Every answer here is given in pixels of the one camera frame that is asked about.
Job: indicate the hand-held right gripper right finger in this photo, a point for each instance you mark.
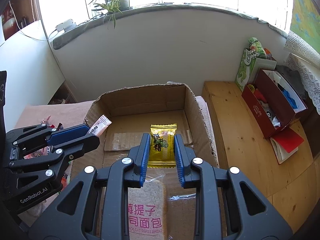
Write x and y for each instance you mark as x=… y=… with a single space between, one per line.
x=180 y=160

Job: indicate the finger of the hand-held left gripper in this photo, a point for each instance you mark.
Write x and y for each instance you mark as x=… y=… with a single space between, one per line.
x=67 y=133
x=80 y=147

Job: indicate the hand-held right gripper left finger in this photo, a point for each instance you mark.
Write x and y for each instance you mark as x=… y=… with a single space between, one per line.
x=143 y=160

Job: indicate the clear bag of sweets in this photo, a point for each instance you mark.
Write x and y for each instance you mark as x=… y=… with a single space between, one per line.
x=47 y=123

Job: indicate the yellow candy packet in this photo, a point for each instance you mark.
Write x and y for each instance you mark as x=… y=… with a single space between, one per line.
x=162 y=140

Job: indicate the white pink snack stick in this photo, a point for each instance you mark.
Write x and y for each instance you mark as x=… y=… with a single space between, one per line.
x=101 y=126

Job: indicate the cardboard box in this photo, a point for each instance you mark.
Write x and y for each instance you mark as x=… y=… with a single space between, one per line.
x=140 y=105

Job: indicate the low wooden shelf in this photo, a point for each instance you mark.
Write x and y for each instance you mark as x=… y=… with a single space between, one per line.
x=62 y=97

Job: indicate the sliced toast bread bag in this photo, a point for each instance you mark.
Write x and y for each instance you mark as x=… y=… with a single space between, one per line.
x=147 y=205

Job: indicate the wooden low table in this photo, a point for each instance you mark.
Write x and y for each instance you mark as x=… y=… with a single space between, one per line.
x=245 y=155

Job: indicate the red open box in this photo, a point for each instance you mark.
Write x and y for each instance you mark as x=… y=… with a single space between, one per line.
x=257 y=112

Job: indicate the white power adapter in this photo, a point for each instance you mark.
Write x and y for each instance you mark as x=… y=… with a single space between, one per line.
x=65 y=25

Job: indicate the green tissue box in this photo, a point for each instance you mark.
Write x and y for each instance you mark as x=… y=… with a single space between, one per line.
x=245 y=72

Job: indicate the red booklet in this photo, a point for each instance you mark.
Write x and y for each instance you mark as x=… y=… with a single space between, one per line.
x=287 y=140

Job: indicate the dark red white-lined box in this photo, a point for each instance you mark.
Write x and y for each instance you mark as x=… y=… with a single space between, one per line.
x=272 y=85

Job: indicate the blue plastic item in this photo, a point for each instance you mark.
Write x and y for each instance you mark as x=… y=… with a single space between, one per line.
x=291 y=100

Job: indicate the white pearl beads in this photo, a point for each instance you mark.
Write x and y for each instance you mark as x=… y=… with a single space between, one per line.
x=253 y=54

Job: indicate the green snack bag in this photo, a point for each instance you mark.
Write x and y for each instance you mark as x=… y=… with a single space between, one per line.
x=258 y=47

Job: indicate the orange packet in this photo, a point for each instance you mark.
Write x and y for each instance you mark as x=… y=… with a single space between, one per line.
x=268 y=52

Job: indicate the potted spider plant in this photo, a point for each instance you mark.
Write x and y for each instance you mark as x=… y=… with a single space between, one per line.
x=123 y=1

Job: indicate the white lace cloth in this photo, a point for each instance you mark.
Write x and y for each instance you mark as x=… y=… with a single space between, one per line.
x=308 y=77

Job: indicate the landscape scroll painting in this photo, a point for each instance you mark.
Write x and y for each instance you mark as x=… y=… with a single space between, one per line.
x=306 y=17

